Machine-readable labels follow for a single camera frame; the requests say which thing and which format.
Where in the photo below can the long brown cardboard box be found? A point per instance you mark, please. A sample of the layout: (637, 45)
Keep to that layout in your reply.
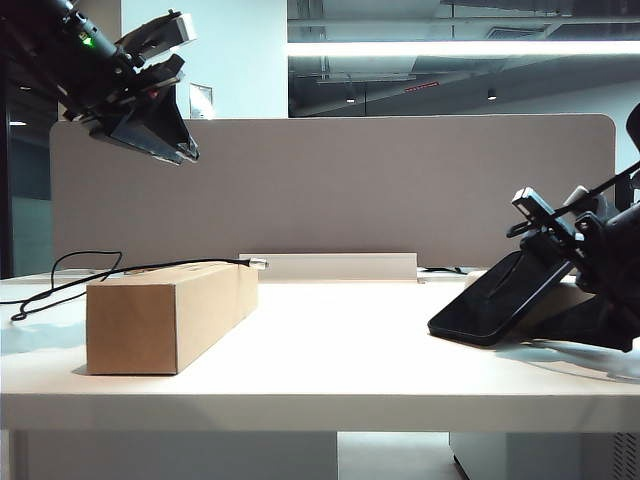
(135, 330)

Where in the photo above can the framed wall notice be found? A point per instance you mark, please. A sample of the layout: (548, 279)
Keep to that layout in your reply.
(202, 102)

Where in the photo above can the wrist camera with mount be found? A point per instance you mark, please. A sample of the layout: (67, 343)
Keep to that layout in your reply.
(182, 27)
(530, 202)

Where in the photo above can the black ceiling spotlight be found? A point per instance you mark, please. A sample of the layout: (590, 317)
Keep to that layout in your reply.
(492, 95)
(350, 100)

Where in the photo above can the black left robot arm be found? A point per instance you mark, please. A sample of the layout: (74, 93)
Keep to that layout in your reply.
(45, 45)

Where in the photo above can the white pulp tray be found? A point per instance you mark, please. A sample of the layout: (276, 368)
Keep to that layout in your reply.
(570, 295)

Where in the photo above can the grey fabric desk divider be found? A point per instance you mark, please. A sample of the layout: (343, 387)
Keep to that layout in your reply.
(350, 190)

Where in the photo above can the red lit ceiling sign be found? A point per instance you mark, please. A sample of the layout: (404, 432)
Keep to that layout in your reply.
(422, 87)

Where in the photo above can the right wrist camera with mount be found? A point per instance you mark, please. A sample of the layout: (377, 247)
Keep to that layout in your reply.
(530, 202)

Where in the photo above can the white desk support panel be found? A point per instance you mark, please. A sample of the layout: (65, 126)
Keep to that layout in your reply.
(175, 457)

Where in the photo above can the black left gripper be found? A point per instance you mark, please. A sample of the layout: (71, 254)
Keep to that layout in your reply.
(125, 85)

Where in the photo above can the black smartphone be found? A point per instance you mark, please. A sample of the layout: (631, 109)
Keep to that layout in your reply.
(485, 310)

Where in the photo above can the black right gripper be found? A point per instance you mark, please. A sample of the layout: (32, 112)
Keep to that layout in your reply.
(605, 250)

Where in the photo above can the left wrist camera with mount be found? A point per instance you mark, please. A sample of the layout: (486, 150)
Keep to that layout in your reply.
(182, 27)

